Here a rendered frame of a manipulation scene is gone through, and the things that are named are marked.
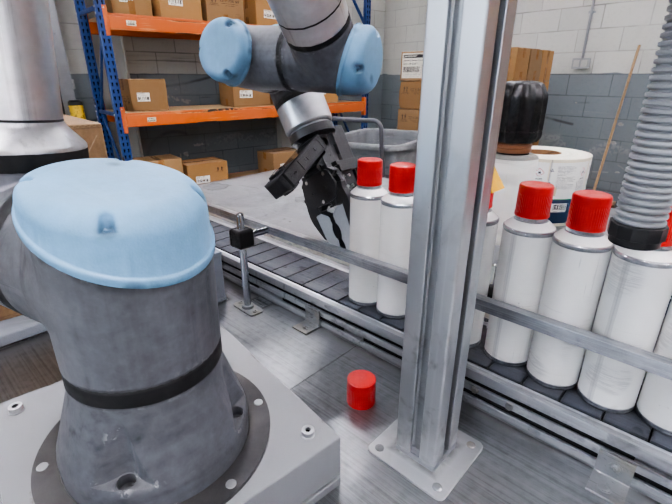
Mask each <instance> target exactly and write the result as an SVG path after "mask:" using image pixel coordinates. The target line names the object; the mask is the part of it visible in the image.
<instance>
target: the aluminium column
mask: <svg viewBox="0 0 672 504"><path fill-rule="evenodd" d="M517 1H518V0H427V10H426V24H425V38H424V52H423V67H422V81H421V95H420V109H419V124H418V138H417V152H416V167H415V181H414V195H413V209H412V224H411V238H410V252H409V266H408V281H407V295H406V309H405V323H404V338H403V352H402V366H401V381H400V395H399V409H398V423H397V438H396V448H397V449H398V450H400V451H401V452H403V453H404V454H406V455H407V456H409V457H410V458H412V459H413V460H415V461H416V462H418V463H419V464H421V465H422V466H424V467H426V468H427V469H429V470H430V471H432V472H434V471H435V470H436V469H437V468H438V466H439V465H440V464H441V463H442V462H443V460H444V459H445V458H446V457H447V456H448V454H449V453H450V452H451V451H452V450H453V449H454V447H455V445H456V438H457V431H458V424H459V416H460V409H461V402H462V395H463V388H464V381H465V373H466V366H467V359H468V352H469V345H470V338H471V330H472V323H473V316H474V309H475V302H476V295H477V288H478V280H479V273H480V266H481V259H482V252H483V245H484V237H485V230H486V223H487V216H488V209H489V202H490V194H491V187H492V180H493V173H494V166H495V159H496V151H497V144H498V137H499V130H500V123H501V116H502V109H503V101H504V94H505V87H506V80H507V73H508V66H509V58H510V51H511V44H512V37H513V30H514V23H515V15H516V8H517Z"/></svg>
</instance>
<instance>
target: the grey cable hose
mask: <svg viewBox="0 0 672 504"><path fill-rule="evenodd" d="M666 11H667V12H669V14H667V15H665V17H664V20H665V21H667V23H665V24H663V25H662V29H663V30H665V32H663V33H661V34H660V38H662V39H663V40H662V41H660V42H658V44H657V46H658V47H660V50H657V51H656V52H655V55H657V56H658V58H657V59H654V60H653V64H656V67H652V68H651V72H653V73H654V75H652V76H649V80H650V81H652V82H651V83H650V84H648V85H647V88H648V89H650V90H649V91H648V92H645V95H644V96H646V97H648V98H647V99H646V100H643V103H642V104H644V105H645V107H643V108H641V111H640V112H642V113H643V115H640V116H639V120H641V123H638V124H637V128H640V129H639V130H637V131H635V135H636V136H637V137H636V138H634V139H633V142H634V143H636V144H635V145H632V146H631V150H633V151H634V152H631V153H630V154H629V157H630V158H632V159H629V160H628V162H627V164H628V165H630V166H627V167H626V169H625V171H626V172H628V173H626V174H624V177H623V178H624V179H626V180H623V181H622V185H623V186H624V187H621V189H620V192H621V194H619V196H618V198H619V200H618V201H617V204H616V205H617V206H618V207H616V208H615V212H616V213H615V214H614V216H613V217H610V220H609V224H608V228H607V232H608V240H609V241H610V242H611V243H613V244H615V245H617V246H620V247H623V248H626V249H631V250H637V251H653V250H657V249H659V248H660V247H661V243H663V242H665V241H666V238H667V235H668V232H669V227H668V225H667V221H666V220H668V219H669V214H668V213H670V212H671V210H672V208H671V206H672V4H671V5H669V6H668V7H667V9H666Z"/></svg>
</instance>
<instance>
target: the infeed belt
mask: <svg viewBox="0 0 672 504"><path fill-rule="evenodd" d="M210 223H211V225H212V228H213V231H214V235H215V247H216V248H218V249H220V250H222V251H224V252H227V253H229V254H231V255H233V256H236V257H238V258H240V254H239V249H237V248H235V247H232V246H231V245H230V238H229V230H230V229H231V228H230V227H227V226H225V225H222V224H220V223H217V222H214V221H212V220H210ZM254 242H255V244H254V246H252V247H249V248H247V259H248V262H249V263H251V264H253V265H255V266H258V267H260V268H262V269H264V270H267V271H269V272H271V273H273V274H275V275H278V276H280V277H282V278H284V279H287V280H289V281H291V282H293V283H295V284H298V285H300V286H302V287H304V288H307V289H309V290H311V291H313V292H315V293H318V294H320V295H322V296H324V297H326V298H329V299H331V300H333V301H335V302H338V303H340V304H342V305H344V306H346V307H349V308H351V309H353V310H355V311H358V312H360V313H362V314H364V315H366V316H369V317H371V318H373V319H375V320H378V321H380V322H382V323H384V324H386V325H389V326H391V327H393V328H395V329H397V330H400V331H402V332H404V323H405V318H403V319H391V318H387V317H384V316H382V315H380V314H379V313H378V312H377V309H376V306H377V305H374V306H360V305H357V304H354V303H352V302H351V301H350V300H349V273H347V272H345V271H342V270H339V269H337V268H334V267H332V266H329V265H326V264H324V263H321V262H319V261H316V260H313V259H311V258H308V257H306V256H303V255H300V254H298V253H295V252H292V251H290V250H287V249H285V248H282V247H279V246H277V245H274V244H272V243H269V242H266V241H264V240H261V239H259V238H256V237H254ZM486 327H487V326H485V325H483V328H482V335H481V342H480V343H479V345H477V346H476V347H473V348H469V352H468V359H467V361H468V362H471V363H473V364H475V365H477V366H480V367H482V368H484V369H486V370H488V371H491V372H493V373H495V374H497V375H500V376H502V377H504V378H506V379H508V380H511V381H513V382H515V383H517V384H519V385H522V386H524V387H526V388H528V389H531V390H533V391H535V392H537V393H539V394H542V395H544V396H546V397H548V398H551V399H553V400H555V401H557V402H559V403H562V404H564V405H566V406H568V407H571V408H573V409H575V410H577V411H579V412H582V413H584V414H586V415H588V416H590V417H593V418H595V419H597V420H599V421H602V422H604V423H606V424H608V425H610V426H613V427H615V428H617V429H619V430H622V431H624V432H626V433H628V434H630V435H633V436H635V437H637V438H639V439H641V440H644V441H646V442H648V443H650V444H653V445H655V446H657V447H659V448H661V449H664V450H666V451H668V452H670V453H672V436H669V435H666V434H663V433H661V432H659V431H657V430H655V429H653V428H652V427H650V426H649V425H647V424H646V423H645V422H644V421H643V420H642V419H641V418H640V417H639V416H638V414H637V412H636V410H635V407H634V409H633V410H632V411H630V412H628V413H625V414H615V413H609V412H605V411H602V410H600V409H597V408H595V407H593V406H592V405H590V404H588V403H587V402H586V401H584V400H583V399H582V398H581V397H580V395H579V394H578V392H577V385H576V386H575V387H574V388H572V389H569V390H555V389H550V388H547V387H544V386H542V385H540V384H538V383H536V382H535V381H534V380H532V379H531V378H530V377H529V375H528V374H527V372H526V365H527V364H526V365H524V366H520V367H510V366H505V365H501V364H498V363H496V362H494V361H492V360H491V359H490V358H488V357H487V355H486V354H485V352H484V345H485V339H486V333H487V328H486Z"/></svg>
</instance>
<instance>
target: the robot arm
mask: <svg viewBox="0 0 672 504"><path fill-rule="evenodd" d="M267 2H268V4H269V6H270V8H271V10H272V12H273V14H274V16H275V18H276V20H277V23H278V24H274V25H247V24H245V23H244V22H243V21H241V20H239V19H231V18H228V17H219V18H216V19H214V20H212V21H211V22H210V23H209V24H208V25H207V26H206V27H205V29H204V30H203V32H202V35H201V38H200V42H199V45H200V47H199V57H200V61H201V64H202V67H203V69H204V70H205V72H206V73H207V74H208V75H209V76H210V77H211V78H212V79H214V80H216V81H218V82H222V83H225V84H226V85H227V86H230V87H236V86H237V87H241V88H246V89H250V90H255V91H259V92H264V93H269V94H270V96H271V99H272V101H273V104H274V106H275V109H276V111H277V113H278V116H279V118H280V121H281V123H282V126H283V129H284V131H285V134H286V136H287V137H289V141H290V143H291V146H292V148H294V149H297V150H296V151H295V152H294V153H293V155H292V156H291V157H290V158H289V159H288V160H287V161H286V162H285V163H284V165H283V166H281V167H280V168H278V169H276V170H275V171H274V172H273V174H272V175H271V176H270V177H269V181H268V183H267V184H266V185H265V186H264V187H265V188H266V189H267V190H268V191H269V192H270V194H271V195H272V196H273V197H274V198H275V199H278V198H279V197H282V196H283V195H284V196H287V195H288V194H290V193H291V192H293V191H294V189H295V188H296V187H297V186H298V185H299V181H300V180H301V179H302V182H303V184H302V190H303V194H304V198H305V200H304V202H305V204H306V206H307V209H308V213H309V216H310V219H311V221H312V223H313V224H314V226H315V227H316V229H317V230H318V231H319V233H320V234H321V235H322V237H323V238H324V239H325V240H326V241H328V242H329V243H330V244H333V245H336V246H339V247H342V248H345V249H348V250H349V242H350V192H351V191H352V190H353V189H354V188H355V187H356V186H358V185H357V161H358V159H359V158H363V156H358V157H354V156H353V153H352V151H351V148H350V146H349V143H348V141H347V138H346V135H345V133H344V130H343V128H342V125H336V126H334V125H333V122H332V121H331V120H332V115H331V113H330V110H329V107H328V105H327V102H326V100H325V97H324V95H323V93H330V94H337V96H342V95H363V94H367V93H369V92H370V91H371V90H372V89H373V88H374V87H375V85H376V84H377V81H378V78H379V76H380V73H381V68H382V60H383V50H382V42H381V38H380V35H379V33H378V32H377V31H376V29H375V28H374V27H373V26H371V25H363V24H362V23H360V22H359V23H356V24H353V23H352V19H351V16H350V13H349V10H348V6H347V3H346V0H267ZM355 168H356V170H355ZM302 177H303V178H302ZM328 206H330V208H331V209H330V210H329V211H327V208H328ZM335 206H336V209H334V208H332V207H335ZM214 251H215V235H214V231H213V228H212V225H211V223H210V220H209V213H208V206H207V201H206V198H205V196H204V193H203V192H202V190H201V188H200V187H199V186H198V185H197V184H196V183H195V182H194V181H193V180H192V179H191V178H189V177H188V176H186V175H185V174H183V173H181V172H179V171H177V170H174V169H172V168H169V167H166V166H163V165H159V164H155V163H151V162H145V161H139V160H130V161H120V160H119V159H117V158H89V152H88V145H87V142H86V141H85V140H84V139H83V138H81V137H80V136H79V135H78V134H77V133H75V132H74V131H73V130H72V129H71V128H70V127H68V126H67V124H66V123H65V121H64V117H63V110H62V102H61V95H60V87H59V80H58V72H57V65H56V57H55V50H54V42H53V34H52V27H51V19H50V12H49V4H48V0H0V305H2V306H4V307H7V308H9V309H11V310H13V311H15V312H17V313H20V314H22V315H24V316H26V317H28V318H30V319H33V320H35V321H37V322H39V323H42V324H43V325H44V326H45V328H46V329H47V331H48V333H49V335H50V339H51V342H52V346H53V349H54V353H55V356H56V360H57V363H58V366H59V370H60V373H61V377H62V380H63V384H64V388H65V395H64V401H63V407H62V413H61V419H60V425H59V431H58V437H57V443H56V461H57V466H58V469H59V472H60V475H61V478H62V481H63V485H64V487H65V489H66V491H67V493H68V494H69V495H70V496H71V498H72V499H73V500H75V501H76V502H77V503H79V504H179V503H181V502H183V501H185V500H187V499H189V498H191V497H193V496H194V495H196V494H198V493H200V492H201V491H203V490H204V489H206V488H207V487H208V486H210V485H211V484H212V483H214V482H215V481H216V480H217V479H218V478H219V477H220V476H222V475H223V474H224V473H225V472H226V470H227V469H228V468H229V467H230V466H231V465H232V464H233V462H234V461H235V460H236V458H237V457H238V455H239V453H240V452H241V450H242V448H243V446H244V443H245V441H246V438H247V434H248V429H249V419H248V406H247V400H246V396H245V393H244V390H243V388H242V386H241V384H240V382H239V381H238V379H237V377H236V375H235V373H234V371H233V369H232V367H231V366H230V364H229V362H228V360H227V358H226V356H225V354H224V352H223V350H222V342H221V331H220V320H219V309H218V298H217V287H216V276H215V265H214Z"/></svg>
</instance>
